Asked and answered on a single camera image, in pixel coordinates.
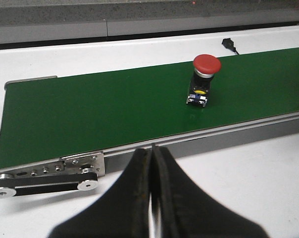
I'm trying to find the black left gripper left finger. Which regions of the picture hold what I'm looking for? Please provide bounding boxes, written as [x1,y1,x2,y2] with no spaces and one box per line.
[50,149,151,238]

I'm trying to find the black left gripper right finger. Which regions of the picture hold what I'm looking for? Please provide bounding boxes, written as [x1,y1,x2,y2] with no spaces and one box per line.
[151,146,268,238]

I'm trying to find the red mushroom button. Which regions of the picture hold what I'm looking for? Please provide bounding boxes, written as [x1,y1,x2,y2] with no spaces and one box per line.
[186,54,221,108]

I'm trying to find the black drive belt with pulleys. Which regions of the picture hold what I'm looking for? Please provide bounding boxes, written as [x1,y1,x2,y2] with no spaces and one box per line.
[0,168,98,199]

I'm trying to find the green conveyor belt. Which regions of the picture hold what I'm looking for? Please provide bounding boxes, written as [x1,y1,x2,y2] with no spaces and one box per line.
[0,48,299,169]

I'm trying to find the grey granite slab left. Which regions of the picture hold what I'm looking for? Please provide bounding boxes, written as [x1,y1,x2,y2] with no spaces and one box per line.
[0,0,299,26]

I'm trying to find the aluminium conveyor frame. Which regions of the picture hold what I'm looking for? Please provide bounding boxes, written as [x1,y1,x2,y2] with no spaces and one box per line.
[0,77,299,179]

